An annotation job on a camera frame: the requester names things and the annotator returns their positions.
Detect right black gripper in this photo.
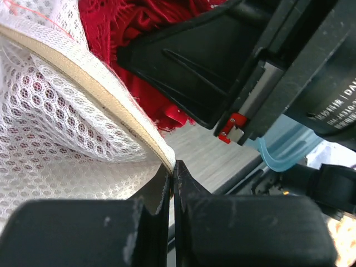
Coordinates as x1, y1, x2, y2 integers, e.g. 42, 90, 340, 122
240, 1, 355, 150

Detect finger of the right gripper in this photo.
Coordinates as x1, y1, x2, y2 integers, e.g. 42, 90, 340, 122
117, 1, 273, 129

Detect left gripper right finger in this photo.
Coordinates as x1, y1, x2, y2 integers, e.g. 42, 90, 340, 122
173, 160, 337, 266

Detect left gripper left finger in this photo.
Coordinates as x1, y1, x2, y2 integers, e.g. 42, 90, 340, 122
1, 167, 170, 266

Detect red lace bra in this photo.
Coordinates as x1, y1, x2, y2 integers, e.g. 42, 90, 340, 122
77, 0, 231, 133

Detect white mesh laundry bag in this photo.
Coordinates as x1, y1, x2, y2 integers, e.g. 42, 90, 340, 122
1, 1, 175, 226

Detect blue plastic tub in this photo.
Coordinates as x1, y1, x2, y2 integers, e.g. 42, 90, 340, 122
245, 115, 323, 172

